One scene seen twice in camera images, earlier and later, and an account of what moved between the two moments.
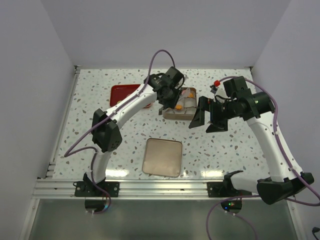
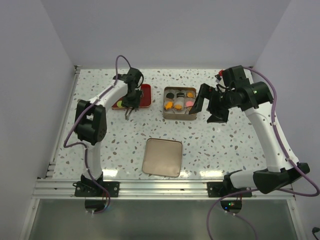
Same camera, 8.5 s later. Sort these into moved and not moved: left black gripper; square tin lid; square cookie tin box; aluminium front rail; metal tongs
Moved: left black gripper; metal tongs
Not moved: square tin lid; aluminium front rail; square cookie tin box
